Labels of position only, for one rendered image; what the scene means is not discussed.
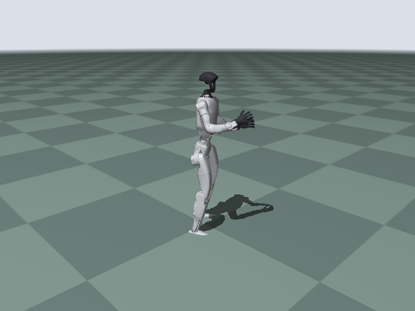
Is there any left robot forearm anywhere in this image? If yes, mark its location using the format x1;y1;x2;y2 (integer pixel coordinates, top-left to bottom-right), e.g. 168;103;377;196
220;118;237;131

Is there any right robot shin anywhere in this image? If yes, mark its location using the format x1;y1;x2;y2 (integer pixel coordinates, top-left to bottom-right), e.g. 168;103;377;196
193;193;209;233

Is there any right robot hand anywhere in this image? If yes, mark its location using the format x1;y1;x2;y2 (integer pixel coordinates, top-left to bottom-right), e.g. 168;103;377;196
231;110;254;129

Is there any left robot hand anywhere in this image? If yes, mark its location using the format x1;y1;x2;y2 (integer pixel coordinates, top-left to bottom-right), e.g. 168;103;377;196
237;119;255;130

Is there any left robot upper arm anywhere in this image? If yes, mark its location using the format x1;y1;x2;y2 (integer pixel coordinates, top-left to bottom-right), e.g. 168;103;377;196
216;97;223;124

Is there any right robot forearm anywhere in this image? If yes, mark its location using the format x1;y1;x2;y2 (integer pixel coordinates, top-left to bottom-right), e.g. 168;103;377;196
209;121;238;134

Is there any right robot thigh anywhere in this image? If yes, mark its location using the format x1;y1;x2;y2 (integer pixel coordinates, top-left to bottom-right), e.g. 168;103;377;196
191;149;212;202

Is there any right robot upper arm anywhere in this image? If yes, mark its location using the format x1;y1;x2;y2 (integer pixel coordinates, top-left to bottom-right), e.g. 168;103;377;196
196;100;214;135

